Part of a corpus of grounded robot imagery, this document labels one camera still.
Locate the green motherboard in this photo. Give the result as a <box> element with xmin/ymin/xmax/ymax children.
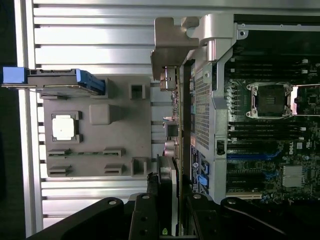
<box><xmin>224</xmin><ymin>57</ymin><xmax>320</xmax><ymax>201</ymax></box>

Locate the black open PC case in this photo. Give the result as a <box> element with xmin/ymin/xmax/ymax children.
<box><xmin>179</xmin><ymin>13</ymin><xmax>320</xmax><ymax>203</ymax></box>

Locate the silver chipset heatsink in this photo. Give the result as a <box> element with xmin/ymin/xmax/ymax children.
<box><xmin>283</xmin><ymin>164</ymin><xmax>304</xmax><ymax>188</ymax></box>

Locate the CPU socket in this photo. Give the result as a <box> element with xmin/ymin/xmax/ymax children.
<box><xmin>246</xmin><ymin>82</ymin><xmax>293</xmax><ymax>118</ymax></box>

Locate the black intrusion switch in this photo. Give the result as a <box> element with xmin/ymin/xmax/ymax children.
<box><xmin>215</xmin><ymin>139</ymin><xmax>227</xmax><ymax>156</ymax></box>

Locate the silver CPU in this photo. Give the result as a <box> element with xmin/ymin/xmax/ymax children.
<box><xmin>51</xmin><ymin>114</ymin><xmax>76</xmax><ymax>140</ymax></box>

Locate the open metal socket cover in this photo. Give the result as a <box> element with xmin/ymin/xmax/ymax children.
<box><xmin>291</xmin><ymin>84</ymin><xmax>320</xmax><ymax>116</ymax></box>

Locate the white expansion slot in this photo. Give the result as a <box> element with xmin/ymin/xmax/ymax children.
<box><xmin>225</xmin><ymin>192</ymin><xmax>263</xmax><ymax>201</ymax></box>

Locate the grey parts rack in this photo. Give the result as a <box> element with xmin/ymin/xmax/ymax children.
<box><xmin>43</xmin><ymin>73</ymin><xmax>153</xmax><ymax>178</ymax></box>

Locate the blue expansion slot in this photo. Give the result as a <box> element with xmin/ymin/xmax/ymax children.
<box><xmin>226</xmin><ymin>152</ymin><xmax>279</xmax><ymax>161</ymax></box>

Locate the hard disk in blue carrier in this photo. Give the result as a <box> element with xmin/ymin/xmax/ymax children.
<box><xmin>1</xmin><ymin>66</ymin><xmax>106</xmax><ymax>97</ymax></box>

